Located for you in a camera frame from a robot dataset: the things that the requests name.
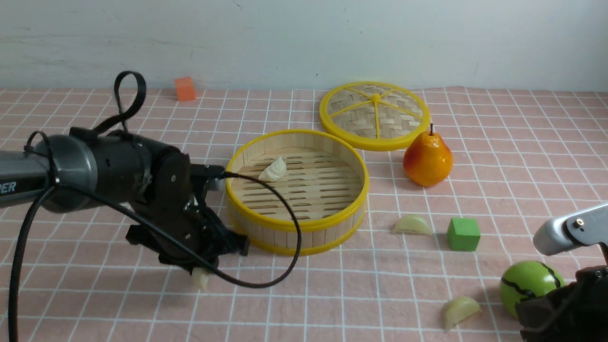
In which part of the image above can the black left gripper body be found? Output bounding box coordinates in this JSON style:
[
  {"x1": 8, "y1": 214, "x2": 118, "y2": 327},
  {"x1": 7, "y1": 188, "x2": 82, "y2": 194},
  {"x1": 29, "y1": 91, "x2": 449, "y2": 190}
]
[{"x1": 132, "y1": 151, "x2": 223, "y2": 266}]

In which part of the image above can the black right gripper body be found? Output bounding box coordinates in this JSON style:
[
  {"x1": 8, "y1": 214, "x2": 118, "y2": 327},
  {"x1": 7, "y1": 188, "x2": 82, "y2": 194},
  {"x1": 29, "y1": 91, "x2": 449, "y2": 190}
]
[{"x1": 515, "y1": 266, "x2": 608, "y2": 342}]

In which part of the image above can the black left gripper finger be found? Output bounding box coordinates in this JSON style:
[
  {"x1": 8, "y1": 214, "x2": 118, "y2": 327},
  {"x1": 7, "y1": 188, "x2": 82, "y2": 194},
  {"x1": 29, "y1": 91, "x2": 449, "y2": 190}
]
[
  {"x1": 125, "y1": 225, "x2": 159, "y2": 247},
  {"x1": 224, "y1": 231, "x2": 250, "y2": 257}
]

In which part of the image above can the white dumpling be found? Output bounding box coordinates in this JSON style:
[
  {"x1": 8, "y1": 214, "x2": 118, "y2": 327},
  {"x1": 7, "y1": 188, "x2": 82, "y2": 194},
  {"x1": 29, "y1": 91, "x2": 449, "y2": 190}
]
[
  {"x1": 191, "y1": 267, "x2": 213, "y2": 292},
  {"x1": 258, "y1": 156, "x2": 287, "y2": 182}
]

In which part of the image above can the pale green dumpling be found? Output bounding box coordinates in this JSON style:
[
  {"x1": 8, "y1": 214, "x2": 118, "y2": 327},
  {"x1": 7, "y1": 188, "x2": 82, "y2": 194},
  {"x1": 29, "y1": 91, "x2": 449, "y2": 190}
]
[
  {"x1": 442, "y1": 296, "x2": 482, "y2": 331},
  {"x1": 391, "y1": 214, "x2": 433, "y2": 236}
]

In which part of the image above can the black and grey left robot arm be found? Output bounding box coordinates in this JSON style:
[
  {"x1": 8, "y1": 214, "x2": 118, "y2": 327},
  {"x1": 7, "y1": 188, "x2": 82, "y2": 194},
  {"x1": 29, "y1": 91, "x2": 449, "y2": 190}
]
[{"x1": 0, "y1": 128, "x2": 250, "y2": 271}]

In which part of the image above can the yellow rimmed bamboo steamer tray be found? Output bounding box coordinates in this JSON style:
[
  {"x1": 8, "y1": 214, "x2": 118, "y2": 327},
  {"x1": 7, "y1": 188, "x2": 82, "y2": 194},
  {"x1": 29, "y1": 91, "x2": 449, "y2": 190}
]
[{"x1": 226, "y1": 129, "x2": 371, "y2": 256}]

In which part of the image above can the yellow rimmed woven steamer lid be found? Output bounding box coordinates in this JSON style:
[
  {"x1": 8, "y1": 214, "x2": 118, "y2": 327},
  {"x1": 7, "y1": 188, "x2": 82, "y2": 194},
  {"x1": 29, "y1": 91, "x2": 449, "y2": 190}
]
[{"x1": 319, "y1": 81, "x2": 431, "y2": 152}]

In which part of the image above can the green toy watermelon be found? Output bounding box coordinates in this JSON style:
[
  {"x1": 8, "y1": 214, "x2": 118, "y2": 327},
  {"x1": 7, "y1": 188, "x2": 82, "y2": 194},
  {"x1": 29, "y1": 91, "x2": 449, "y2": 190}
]
[{"x1": 499, "y1": 260, "x2": 565, "y2": 318}]

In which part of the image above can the orange foam cube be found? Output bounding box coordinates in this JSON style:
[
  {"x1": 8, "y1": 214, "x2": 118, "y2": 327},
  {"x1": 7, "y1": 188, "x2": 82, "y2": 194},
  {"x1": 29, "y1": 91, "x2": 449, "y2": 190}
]
[{"x1": 174, "y1": 76, "x2": 196, "y2": 102}]

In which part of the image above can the green foam cube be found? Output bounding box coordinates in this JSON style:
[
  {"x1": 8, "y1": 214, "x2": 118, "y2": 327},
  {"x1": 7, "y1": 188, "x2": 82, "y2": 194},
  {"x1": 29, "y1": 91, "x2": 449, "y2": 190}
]
[{"x1": 447, "y1": 217, "x2": 481, "y2": 252}]

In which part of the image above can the pink checkered tablecloth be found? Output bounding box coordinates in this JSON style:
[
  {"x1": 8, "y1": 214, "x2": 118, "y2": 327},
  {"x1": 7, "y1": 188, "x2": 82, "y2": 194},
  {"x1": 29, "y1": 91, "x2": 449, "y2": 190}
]
[{"x1": 19, "y1": 87, "x2": 607, "y2": 342}]

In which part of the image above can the orange toy pear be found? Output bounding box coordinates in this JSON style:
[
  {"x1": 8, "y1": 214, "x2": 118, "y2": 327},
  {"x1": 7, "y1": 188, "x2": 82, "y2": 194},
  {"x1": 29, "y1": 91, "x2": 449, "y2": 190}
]
[{"x1": 402, "y1": 123, "x2": 454, "y2": 188}]

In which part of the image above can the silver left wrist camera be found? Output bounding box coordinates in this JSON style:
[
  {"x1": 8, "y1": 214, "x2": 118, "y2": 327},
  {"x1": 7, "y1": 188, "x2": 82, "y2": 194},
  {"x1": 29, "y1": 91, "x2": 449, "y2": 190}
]
[{"x1": 190, "y1": 164, "x2": 226, "y2": 193}]

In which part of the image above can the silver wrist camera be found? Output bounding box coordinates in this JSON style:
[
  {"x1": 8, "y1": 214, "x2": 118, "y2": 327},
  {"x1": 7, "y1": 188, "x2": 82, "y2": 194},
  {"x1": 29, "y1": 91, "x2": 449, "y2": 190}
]
[
  {"x1": 190, "y1": 164, "x2": 226, "y2": 193},
  {"x1": 532, "y1": 203, "x2": 608, "y2": 261}
]

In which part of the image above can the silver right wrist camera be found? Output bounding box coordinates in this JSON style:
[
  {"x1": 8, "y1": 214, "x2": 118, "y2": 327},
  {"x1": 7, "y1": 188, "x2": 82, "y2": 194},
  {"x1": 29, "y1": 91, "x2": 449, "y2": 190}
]
[{"x1": 532, "y1": 203, "x2": 608, "y2": 261}]

